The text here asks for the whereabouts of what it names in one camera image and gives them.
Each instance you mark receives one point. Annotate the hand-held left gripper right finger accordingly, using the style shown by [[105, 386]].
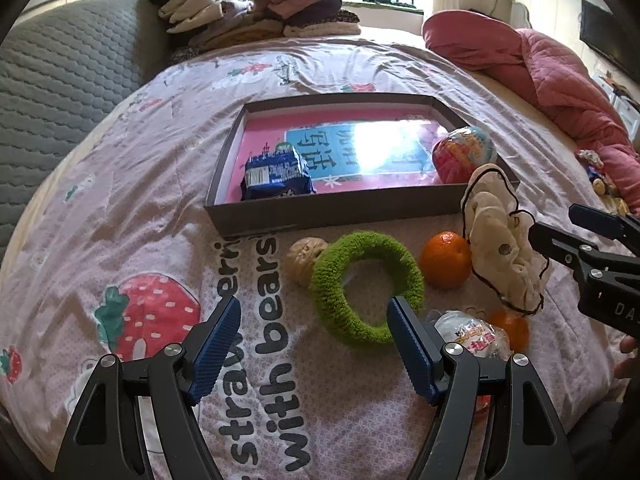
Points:
[[407, 350]]

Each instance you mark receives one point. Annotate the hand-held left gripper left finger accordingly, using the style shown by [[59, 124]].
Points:
[[217, 345]]

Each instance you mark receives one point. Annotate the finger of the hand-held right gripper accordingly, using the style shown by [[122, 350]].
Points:
[[557, 242], [597, 217]]

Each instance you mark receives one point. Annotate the cream lace scrunchie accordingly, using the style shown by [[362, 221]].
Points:
[[500, 245]]

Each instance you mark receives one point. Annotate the orange mandarin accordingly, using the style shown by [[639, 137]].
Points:
[[445, 260], [515, 332]]

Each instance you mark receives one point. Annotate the green fuzzy scrunchie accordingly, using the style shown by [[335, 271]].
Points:
[[330, 280]]

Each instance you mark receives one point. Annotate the brown walnut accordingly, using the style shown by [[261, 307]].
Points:
[[302, 260]]

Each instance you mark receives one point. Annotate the shallow grey cardboard box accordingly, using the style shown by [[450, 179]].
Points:
[[320, 215]]

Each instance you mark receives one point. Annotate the blue snack packet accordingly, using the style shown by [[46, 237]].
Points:
[[277, 175]]

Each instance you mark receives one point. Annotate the person's right hand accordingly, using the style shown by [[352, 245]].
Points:
[[626, 357]]

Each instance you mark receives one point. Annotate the small stuffed toy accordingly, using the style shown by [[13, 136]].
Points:
[[597, 175]]

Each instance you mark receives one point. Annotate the clear plastic snack packet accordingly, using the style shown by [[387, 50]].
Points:
[[475, 335]]

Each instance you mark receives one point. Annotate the colourful wrapped toy ball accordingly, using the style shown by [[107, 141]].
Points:
[[460, 157]]

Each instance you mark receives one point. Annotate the strawberry printed bedsheet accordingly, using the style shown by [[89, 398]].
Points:
[[150, 210]]

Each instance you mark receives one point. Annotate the pink quilt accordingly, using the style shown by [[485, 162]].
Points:
[[550, 70]]

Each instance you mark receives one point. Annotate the white curved chair back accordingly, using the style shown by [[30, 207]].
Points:
[[520, 10]]

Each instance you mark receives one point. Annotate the grey quilted headboard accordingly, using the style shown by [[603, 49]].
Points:
[[60, 80]]

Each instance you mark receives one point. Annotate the pile of folded clothes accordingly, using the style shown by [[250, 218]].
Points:
[[260, 10]]

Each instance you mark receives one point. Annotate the black wall television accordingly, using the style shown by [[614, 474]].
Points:
[[607, 35]]

